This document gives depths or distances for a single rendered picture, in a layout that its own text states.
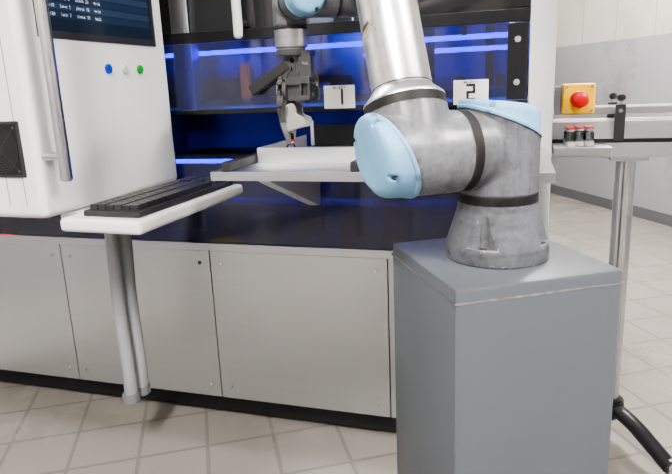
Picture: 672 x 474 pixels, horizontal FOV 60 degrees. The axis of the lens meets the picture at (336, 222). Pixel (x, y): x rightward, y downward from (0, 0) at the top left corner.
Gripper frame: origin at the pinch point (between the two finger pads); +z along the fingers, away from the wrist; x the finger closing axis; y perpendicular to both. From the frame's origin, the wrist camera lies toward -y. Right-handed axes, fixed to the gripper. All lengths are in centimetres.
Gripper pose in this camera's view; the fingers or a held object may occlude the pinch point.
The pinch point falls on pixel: (288, 137)
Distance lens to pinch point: 142.1
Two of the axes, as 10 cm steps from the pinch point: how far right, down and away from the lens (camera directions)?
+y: 9.6, 0.3, -2.9
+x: 2.9, -2.4, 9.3
